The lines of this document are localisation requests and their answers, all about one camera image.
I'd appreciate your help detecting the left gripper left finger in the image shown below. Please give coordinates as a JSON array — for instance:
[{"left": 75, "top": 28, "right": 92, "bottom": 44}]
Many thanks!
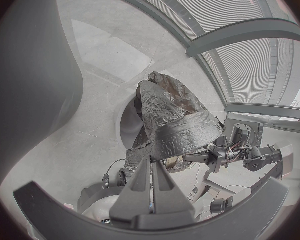
[{"left": 109, "top": 157, "right": 152, "bottom": 221}]

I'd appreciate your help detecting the white trash bin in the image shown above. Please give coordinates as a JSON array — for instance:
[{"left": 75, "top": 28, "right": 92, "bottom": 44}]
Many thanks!
[{"left": 115, "top": 94, "right": 146, "bottom": 148}]

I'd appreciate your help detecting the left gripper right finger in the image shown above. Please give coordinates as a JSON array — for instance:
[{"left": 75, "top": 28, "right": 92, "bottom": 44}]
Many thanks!
[{"left": 152, "top": 158, "right": 196, "bottom": 218}]

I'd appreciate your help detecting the window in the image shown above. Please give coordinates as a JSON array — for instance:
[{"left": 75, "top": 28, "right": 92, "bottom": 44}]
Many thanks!
[{"left": 57, "top": 0, "right": 300, "bottom": 124}]

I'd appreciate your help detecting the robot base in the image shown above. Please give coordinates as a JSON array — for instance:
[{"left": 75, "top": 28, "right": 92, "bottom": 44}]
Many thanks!
[{"left": 77, "top": 168, "right": 265, "bottom": 224}]

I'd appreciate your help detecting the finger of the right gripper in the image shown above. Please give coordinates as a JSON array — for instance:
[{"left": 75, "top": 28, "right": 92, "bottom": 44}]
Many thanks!
[{"left": 182, "top": 152, "right": 211, "bottom": 163}]

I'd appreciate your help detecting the black cable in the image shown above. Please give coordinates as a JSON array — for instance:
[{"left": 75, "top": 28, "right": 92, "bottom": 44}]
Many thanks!
[{"left": 103, "top": 159, "right": 126, "bottom": 190}]

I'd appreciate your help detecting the black plastic bag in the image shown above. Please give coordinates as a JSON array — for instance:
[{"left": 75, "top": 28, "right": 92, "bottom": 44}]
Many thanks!
[{"left": 124, "top": 71, "right": 226, "bottom": 173}]

